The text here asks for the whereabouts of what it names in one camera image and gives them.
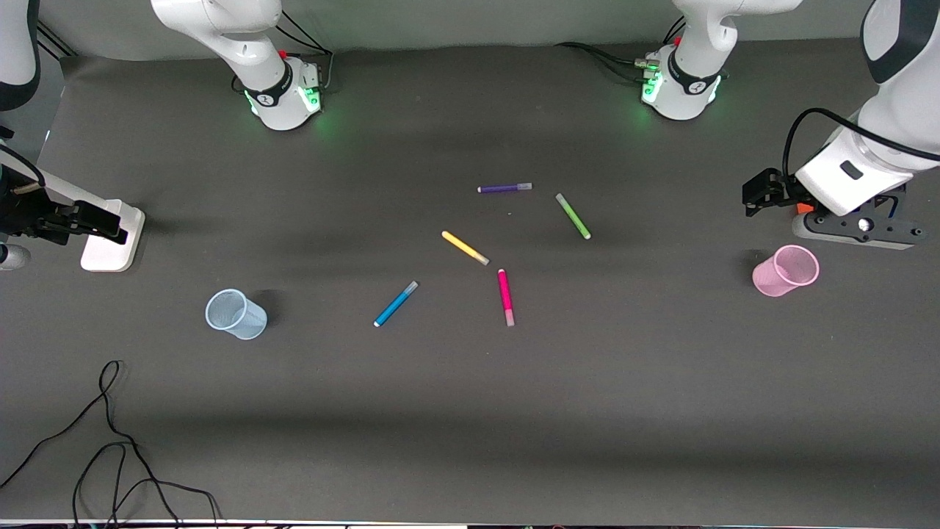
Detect thin black loose cable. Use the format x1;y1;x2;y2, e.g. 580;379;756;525
0;359;223;529

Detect black base cables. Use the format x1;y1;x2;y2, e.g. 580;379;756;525
554;18;687;82
275;11;335;93

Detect white stand with base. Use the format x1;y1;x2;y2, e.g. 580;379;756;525
0;147;145;273

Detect pink marker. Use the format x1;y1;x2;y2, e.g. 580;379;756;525
497;268;516;327

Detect black right base cables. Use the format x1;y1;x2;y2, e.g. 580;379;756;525
275;11;335;93

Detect light blue mesh cup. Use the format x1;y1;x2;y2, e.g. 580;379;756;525
205;288;268;341

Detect green marker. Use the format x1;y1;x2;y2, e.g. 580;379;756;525
554;192;593;240

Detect yellow marker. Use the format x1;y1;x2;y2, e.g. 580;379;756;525
441;230;491;267

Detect blue marker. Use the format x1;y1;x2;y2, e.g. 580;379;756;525
373;281;419;328

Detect dark grey table mat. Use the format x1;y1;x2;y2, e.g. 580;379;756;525
0;40;940;524

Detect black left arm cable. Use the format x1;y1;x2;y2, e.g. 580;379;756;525
782;108;940;181

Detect black left base cables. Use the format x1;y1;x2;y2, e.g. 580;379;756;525
554;18;687;82

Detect pink mesh cup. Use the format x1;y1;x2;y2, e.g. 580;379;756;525
752;244;820;298

